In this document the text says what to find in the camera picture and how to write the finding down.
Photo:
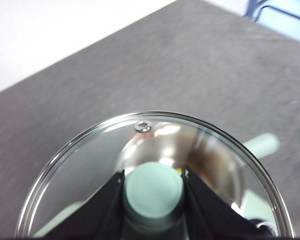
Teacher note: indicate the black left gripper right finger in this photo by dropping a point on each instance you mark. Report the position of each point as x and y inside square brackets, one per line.
[210, 215]

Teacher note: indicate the mint green steamer pot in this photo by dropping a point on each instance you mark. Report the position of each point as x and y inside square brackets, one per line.
[262, 145]

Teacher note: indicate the mint green breakfast machine base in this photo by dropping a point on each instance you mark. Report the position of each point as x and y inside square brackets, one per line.
[257, 202]

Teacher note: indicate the metal frame chair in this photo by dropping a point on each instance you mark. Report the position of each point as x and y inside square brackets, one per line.
[256, 10]

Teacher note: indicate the glass lid with green knob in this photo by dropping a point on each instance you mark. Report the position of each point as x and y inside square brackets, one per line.
[152, 190]

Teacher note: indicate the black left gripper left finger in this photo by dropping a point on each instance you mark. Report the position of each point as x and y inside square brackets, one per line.
[97, 215]

